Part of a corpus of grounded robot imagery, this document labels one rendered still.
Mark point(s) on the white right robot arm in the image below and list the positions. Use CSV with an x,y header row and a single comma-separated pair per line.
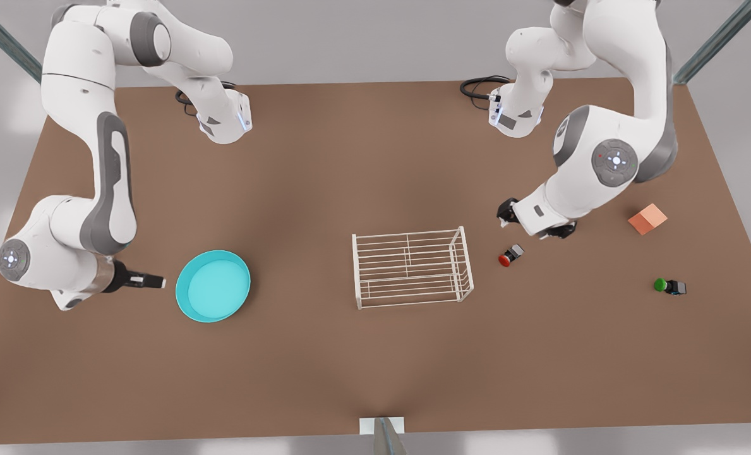
x,y
88,88

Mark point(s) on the green button switch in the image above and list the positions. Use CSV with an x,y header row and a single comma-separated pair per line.
x,y
668,286

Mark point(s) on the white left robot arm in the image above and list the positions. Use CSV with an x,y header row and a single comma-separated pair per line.
x,y
609,120

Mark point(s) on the silver frame post with foot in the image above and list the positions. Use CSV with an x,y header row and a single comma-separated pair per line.
x,y
384,433

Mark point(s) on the red button switch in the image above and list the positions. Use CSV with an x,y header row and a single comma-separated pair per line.
x,y
509,256

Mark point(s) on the orange cube block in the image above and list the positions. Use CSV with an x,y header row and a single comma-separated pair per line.
x,y
647,219

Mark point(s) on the teal round plate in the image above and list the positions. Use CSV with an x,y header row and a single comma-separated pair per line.
x,y
213,286

